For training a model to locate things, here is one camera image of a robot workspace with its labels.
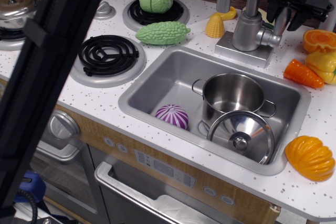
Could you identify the silver faucet lever handle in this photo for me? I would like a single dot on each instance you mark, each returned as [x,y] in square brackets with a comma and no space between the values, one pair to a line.
[282,21]

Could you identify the orange toy orange half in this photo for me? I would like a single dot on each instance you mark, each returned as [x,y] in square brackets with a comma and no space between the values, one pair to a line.
[319,40]

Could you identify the silver toy faucet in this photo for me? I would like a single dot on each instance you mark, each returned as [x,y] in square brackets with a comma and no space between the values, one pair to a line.
[250,42]

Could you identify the yellow toy banana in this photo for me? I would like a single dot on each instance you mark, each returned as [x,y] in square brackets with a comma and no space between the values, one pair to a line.
[227,16]

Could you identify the orange toy carrot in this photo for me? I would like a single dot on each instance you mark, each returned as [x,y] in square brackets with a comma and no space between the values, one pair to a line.
[298,72]

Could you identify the yellow toy bell pepper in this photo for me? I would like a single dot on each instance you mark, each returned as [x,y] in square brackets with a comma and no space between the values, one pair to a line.
[323,65]

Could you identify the yellow toy corn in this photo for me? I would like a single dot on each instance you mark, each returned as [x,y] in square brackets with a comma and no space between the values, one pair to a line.
[215,27]

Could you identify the green toy bitter gourd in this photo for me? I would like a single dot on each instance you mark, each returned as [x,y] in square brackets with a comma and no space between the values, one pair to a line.
[163,33]

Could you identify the stainless steel pot lid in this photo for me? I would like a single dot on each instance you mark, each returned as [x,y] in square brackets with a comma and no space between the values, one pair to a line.
[245,133]

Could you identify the grey toy sink basin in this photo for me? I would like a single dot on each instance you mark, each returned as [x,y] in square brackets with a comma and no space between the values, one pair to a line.
[168,80]

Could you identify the orange toy pumpkin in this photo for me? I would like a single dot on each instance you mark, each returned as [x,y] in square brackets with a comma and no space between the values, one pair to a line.
[311,158]

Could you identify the black rear stove burner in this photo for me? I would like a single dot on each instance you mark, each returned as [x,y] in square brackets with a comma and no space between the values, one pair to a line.
[146,18]

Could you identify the black stove burner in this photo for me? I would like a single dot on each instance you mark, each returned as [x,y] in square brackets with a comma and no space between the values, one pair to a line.
[146,18]
[107,55]

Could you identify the purple toy onion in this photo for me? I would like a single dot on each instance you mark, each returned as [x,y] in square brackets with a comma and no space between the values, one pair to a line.
[173,114]

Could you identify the silver stove knob middle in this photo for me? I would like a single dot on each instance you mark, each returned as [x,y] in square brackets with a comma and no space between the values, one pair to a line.
[104,11]

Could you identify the black front stove burner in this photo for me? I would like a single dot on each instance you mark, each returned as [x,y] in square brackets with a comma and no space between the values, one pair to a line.
[107,55]

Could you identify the silver oven dial knob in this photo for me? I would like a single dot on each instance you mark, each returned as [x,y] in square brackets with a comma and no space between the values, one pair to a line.
[62,126]

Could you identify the lidded steel pot left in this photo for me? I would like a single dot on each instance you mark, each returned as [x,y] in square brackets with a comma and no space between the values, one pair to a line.
[14,13]

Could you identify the blue clamp tool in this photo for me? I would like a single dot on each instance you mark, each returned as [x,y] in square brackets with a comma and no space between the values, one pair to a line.
[32,183]

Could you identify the silver dishwasher door handle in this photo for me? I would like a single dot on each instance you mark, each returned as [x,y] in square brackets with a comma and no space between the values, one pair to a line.
[132,206]

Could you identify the black foreground frame post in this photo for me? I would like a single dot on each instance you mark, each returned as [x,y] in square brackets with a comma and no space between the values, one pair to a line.
[53,38]

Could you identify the silver oven door handle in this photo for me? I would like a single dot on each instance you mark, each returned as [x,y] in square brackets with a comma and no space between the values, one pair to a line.
[63,156]

